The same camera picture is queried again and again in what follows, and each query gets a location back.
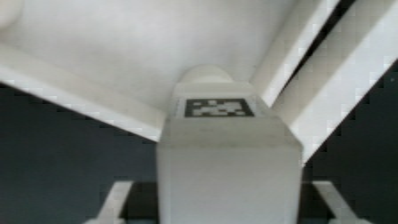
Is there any white U-shaped fence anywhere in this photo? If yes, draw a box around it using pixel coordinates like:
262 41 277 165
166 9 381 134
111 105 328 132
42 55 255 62
271 0 398 159

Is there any white table leg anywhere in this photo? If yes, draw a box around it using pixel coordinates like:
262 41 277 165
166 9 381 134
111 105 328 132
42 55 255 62
156 65 301 224

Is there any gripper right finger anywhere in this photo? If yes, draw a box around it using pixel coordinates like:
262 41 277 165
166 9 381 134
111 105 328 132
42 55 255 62
298 181 372 224

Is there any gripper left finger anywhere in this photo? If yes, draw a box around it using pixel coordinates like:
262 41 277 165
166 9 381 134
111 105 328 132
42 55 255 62
81 181 157 224

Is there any white square table top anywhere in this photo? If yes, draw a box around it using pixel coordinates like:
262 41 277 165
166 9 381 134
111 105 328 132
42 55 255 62
0 0 342 143

